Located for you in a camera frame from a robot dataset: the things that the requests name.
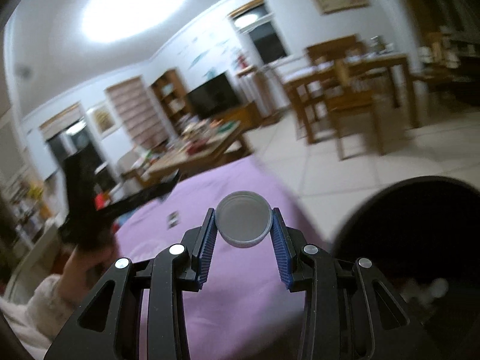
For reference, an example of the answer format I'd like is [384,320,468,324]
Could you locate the small battery pack piece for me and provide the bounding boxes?
[167,211,179,228]

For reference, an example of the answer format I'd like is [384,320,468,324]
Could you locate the white bottle cap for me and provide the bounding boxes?
[215,191,272,249]

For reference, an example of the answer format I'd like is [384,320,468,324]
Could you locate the black trash bin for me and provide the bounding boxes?
[332,176,479,359]

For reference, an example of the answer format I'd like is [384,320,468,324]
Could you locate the person left hand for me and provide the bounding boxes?
[56,237,120,306]

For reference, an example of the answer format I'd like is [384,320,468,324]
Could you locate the purple tablecloth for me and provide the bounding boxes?
[116,155,329,359]

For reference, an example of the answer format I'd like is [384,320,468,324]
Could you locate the framed sunflower picture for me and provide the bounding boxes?
[87,102,118,138]

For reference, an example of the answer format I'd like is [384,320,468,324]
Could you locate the wooden coffee table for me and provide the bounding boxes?
[121,120,252,187]

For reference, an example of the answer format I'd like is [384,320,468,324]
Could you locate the wooden bookshelf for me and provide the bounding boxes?
[151,68,191,126]

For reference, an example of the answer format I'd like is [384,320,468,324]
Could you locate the black television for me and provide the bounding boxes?
[186,73,242,119]

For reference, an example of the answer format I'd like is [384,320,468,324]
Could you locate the wooden dining chair front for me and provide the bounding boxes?
[306,35,385,160]

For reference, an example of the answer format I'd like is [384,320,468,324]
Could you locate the tall wooden plant stand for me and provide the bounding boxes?
[236,65,281,126]

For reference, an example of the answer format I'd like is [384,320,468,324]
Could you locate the wooden dining table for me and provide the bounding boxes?
[280,47,420,154]

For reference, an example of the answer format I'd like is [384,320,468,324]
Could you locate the white standing air conditioner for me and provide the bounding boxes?
[379,0,422,70]

